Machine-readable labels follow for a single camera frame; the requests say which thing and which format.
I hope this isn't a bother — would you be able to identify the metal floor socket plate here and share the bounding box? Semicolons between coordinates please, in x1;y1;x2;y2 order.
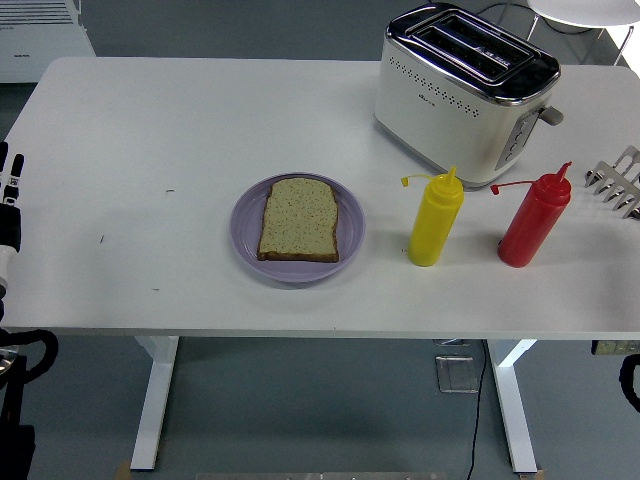
434;354;480;395

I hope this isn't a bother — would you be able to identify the white slatted appliance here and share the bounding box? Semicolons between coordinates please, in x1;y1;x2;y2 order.
0;0;97;84

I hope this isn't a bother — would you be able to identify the thin black floor cable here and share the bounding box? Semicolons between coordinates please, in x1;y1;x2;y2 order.
467;340;489;480

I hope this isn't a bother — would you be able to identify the red squeeze bottle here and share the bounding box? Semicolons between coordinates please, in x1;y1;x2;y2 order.
489;160;573;269

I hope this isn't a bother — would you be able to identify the table control panel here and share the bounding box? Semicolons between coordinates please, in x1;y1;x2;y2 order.
591;339;640;356

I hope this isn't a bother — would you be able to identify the white table leg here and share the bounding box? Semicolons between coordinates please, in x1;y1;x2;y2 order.
487;339;539;475
129;335;180;471

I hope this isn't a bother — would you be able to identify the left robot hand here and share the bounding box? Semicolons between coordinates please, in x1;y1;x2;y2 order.
0;141;25;287

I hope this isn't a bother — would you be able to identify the purple plate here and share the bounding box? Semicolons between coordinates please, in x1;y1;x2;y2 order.
229;172;367;285

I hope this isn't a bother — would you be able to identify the speckled bread slice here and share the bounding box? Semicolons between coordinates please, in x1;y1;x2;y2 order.
256;177;341;263

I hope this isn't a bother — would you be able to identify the white chrome toaster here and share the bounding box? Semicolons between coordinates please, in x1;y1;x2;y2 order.
373;2;565;190

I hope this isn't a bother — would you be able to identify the white round side table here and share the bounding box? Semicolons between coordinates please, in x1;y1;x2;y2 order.
524;0;640;67

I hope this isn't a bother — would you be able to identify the silver metal toast rack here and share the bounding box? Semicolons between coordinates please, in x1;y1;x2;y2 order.
583;145;640;221

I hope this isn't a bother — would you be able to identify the yellow squeeze bottle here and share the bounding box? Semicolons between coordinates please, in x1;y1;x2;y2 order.
399;165;465;268

